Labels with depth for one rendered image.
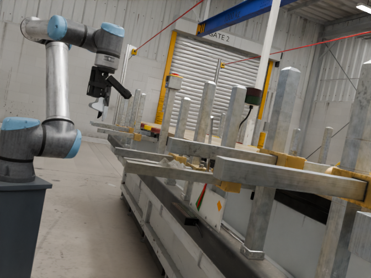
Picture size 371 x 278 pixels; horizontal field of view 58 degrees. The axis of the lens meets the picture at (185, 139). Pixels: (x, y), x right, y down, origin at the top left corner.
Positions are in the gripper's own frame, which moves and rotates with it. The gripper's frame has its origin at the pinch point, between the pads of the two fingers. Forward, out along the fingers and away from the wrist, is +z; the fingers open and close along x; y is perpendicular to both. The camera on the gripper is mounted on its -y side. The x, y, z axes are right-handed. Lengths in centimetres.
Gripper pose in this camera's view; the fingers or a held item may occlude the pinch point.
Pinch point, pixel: (101, 120)
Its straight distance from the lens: 136.1
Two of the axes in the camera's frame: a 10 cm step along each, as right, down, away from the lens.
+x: 3.6, 1.2, -9.2
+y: -9.1, -1.6, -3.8
